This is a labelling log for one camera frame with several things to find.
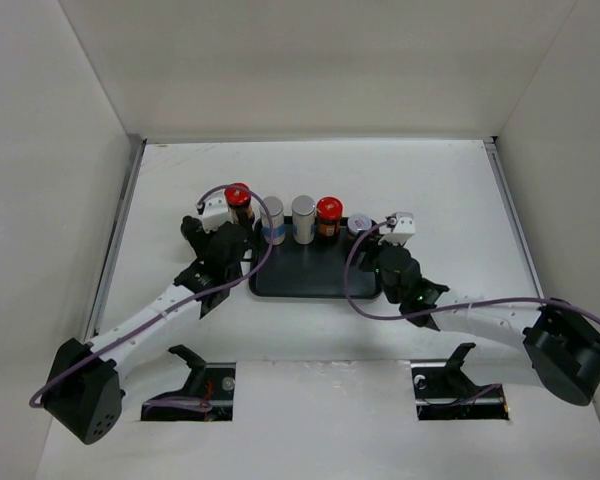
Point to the small jar pink label lid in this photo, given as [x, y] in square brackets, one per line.
[356, 224]

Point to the black rectangular tray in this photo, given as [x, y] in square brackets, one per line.
[313, 271]

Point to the peppercorn bottle silver cap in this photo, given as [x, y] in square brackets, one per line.
[303, 219]

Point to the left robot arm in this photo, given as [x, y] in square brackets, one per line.
[85, 390]

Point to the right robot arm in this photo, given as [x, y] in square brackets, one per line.
[553, 344]

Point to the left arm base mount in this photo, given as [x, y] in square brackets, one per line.
[206, 395]

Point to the orange sauce jar red lid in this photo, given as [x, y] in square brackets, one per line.
[329, 212]

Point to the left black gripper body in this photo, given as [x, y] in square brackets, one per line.
[202, 244]

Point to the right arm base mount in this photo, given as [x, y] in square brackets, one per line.
[443, 392]

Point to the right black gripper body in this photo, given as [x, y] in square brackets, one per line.
[371, 263]

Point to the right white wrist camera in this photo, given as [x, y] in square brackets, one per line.
[401, 228]

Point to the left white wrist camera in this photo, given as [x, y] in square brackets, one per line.
[213, 212]

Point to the grinder bottle black knob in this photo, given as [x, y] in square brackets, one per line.
[191, 228]

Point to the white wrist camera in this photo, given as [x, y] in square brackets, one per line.
[213, 212]
[401, 228]

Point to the dark sauce jar red lid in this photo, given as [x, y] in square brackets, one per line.
[238, 200]

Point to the peppercorn bottle blue label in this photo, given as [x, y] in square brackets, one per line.
[272, 220]

